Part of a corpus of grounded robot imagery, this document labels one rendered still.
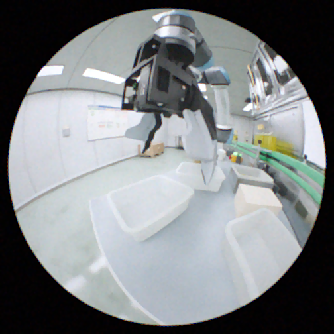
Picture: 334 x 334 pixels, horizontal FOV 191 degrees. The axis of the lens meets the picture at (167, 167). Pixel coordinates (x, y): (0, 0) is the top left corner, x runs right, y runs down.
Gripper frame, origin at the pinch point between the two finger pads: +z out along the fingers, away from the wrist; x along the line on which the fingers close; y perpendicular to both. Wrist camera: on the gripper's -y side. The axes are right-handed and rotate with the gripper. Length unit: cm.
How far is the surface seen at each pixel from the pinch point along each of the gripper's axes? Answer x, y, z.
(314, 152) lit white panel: 56, -38, -19
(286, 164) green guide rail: 39, -41, -5
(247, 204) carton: 18.4, -13.6, 8.3
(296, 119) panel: 49, -54, -35
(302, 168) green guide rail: 43, -29, -8
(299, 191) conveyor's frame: 43.1, -25.1, 0.4
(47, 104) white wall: -289, 149, -100
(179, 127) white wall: -404, -543, -7
